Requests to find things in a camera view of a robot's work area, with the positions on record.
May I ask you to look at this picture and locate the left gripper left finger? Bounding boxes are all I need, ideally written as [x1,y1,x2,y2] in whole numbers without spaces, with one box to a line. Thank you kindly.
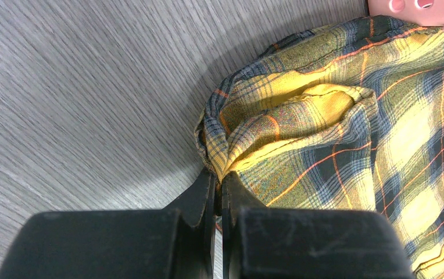
[0,169,216,278]

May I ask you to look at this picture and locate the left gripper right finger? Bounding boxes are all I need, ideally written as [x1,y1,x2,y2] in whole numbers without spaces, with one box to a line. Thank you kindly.
[221,173,414,278]

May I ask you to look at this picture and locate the yellow plaid flannel shirt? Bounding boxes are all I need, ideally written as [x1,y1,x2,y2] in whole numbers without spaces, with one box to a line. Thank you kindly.
[194,16,444,278]

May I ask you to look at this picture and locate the pink plastic laundry basket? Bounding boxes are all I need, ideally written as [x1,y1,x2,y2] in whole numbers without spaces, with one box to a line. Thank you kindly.
[367,0,444,31]

